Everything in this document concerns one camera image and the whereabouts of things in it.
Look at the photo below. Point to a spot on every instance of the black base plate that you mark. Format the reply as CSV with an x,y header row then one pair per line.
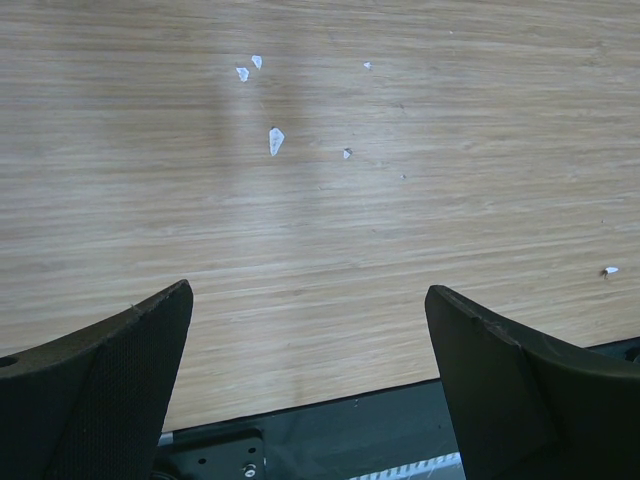
x,y
378,429

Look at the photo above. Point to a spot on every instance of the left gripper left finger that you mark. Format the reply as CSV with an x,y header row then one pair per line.
x,y
92,404

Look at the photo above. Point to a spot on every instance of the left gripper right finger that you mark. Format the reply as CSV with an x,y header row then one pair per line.
x,y
526,405

